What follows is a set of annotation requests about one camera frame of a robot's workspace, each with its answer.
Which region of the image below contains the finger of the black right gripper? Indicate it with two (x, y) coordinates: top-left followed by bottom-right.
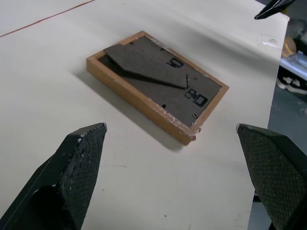
(254, 0), (296, 20)

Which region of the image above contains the wooden picture frame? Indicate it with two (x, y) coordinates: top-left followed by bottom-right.
(86, 30), (230, 147)

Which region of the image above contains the white shoe with black flowers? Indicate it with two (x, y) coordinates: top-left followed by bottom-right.
(276, 75), (307, 94)

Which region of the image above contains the roll of yellow tape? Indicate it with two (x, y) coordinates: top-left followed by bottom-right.
(283, 37), (297, 58)

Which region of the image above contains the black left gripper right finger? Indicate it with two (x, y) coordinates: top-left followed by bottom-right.
(236, 123), (307, 230)

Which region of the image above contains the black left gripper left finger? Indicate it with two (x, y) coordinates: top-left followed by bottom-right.
(0, 122), (108, 230)

